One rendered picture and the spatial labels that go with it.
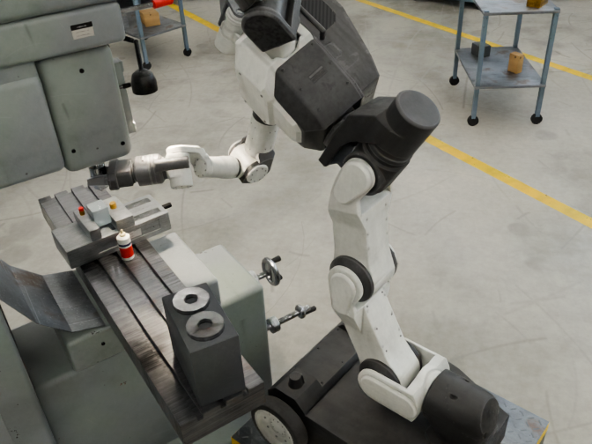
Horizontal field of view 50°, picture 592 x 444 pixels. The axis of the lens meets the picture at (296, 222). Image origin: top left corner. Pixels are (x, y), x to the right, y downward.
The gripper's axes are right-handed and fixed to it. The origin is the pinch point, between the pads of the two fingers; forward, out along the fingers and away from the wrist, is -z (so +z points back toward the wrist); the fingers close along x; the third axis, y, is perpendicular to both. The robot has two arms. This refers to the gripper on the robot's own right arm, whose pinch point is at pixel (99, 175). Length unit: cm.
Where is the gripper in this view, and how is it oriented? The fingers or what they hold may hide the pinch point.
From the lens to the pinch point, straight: 192.3
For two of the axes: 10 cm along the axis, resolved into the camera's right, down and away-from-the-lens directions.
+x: 1.5, 5.6, -8.2
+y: 0.6, 8.2, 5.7
